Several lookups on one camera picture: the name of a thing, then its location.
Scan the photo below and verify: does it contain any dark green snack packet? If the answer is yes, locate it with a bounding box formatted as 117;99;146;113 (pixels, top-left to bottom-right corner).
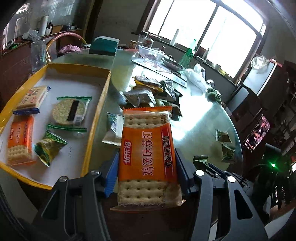
216;129;232;143

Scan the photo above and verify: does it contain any green pea snack packet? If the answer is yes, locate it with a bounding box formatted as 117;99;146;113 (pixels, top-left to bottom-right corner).
34;131;68;167

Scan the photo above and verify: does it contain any red orange cracker pack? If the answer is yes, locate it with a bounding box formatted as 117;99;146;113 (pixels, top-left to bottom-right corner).
112;106;184;212

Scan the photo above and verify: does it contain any round cracker green pack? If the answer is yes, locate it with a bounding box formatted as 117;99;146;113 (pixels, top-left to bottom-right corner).
47;96;92;133

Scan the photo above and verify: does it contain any clear green snack sachet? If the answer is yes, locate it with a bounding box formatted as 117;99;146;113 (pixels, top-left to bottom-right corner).
102;113;124;146

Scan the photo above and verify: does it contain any blue white cracker pack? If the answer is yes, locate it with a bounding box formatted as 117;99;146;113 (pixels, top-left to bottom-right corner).
13;85;51;115

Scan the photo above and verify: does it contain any silver foil snack bag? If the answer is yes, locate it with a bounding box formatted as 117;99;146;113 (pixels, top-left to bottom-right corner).
123;89;156;108

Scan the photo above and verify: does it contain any yellow brown biscuit pack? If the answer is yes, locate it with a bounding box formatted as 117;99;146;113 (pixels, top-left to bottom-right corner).
134;76;164;92

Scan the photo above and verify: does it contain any smartphone with video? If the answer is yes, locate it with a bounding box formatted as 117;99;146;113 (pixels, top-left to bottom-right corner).
244;115;270;152

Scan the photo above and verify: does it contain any wooden chair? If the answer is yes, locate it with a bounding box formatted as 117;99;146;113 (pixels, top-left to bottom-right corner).
225;80;265;125

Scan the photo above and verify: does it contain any yellow cardboard tray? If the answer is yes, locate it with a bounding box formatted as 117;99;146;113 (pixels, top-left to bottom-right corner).
1;63;111;190

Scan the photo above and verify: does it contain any green vegetable bundle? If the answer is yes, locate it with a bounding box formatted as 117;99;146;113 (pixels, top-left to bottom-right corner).
206;87;222;104

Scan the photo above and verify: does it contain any white plastic bag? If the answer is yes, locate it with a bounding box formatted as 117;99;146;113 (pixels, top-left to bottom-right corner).
184;64;214;93

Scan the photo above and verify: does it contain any printed paper mat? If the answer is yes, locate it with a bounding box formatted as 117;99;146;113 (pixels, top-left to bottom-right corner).
132;58;187;88

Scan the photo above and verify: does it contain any green plastic bottle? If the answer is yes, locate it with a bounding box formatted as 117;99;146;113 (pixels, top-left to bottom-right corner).
179;39;197;68

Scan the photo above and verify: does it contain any metal dish with food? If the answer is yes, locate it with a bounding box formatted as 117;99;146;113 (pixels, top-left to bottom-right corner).
162;57;185;71

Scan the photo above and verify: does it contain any clear plastic cup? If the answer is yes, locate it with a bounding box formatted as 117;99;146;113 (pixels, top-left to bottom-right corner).
30;39;47;73

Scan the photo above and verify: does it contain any pink cloth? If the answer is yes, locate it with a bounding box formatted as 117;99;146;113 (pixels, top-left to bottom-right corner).
57;45;81;57

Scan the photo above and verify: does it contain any teal tissue box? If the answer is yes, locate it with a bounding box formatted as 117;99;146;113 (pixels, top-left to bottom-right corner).
89;36;119;57

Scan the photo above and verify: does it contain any clear plastic food container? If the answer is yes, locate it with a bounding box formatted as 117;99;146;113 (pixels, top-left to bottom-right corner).
138;46;165;62

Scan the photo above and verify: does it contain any hula hoop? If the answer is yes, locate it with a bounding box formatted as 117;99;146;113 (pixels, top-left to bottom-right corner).
46;32;87;63

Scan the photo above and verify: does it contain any red label bottle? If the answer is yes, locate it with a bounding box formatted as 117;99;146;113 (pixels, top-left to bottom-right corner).
143;34;154;48

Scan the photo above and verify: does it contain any glass jar dark lid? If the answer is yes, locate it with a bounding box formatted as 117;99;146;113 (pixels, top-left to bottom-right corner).
136;31;148;49

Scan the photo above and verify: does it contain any white thermos bottle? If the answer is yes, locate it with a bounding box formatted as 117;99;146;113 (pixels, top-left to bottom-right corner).
39;15;49;37

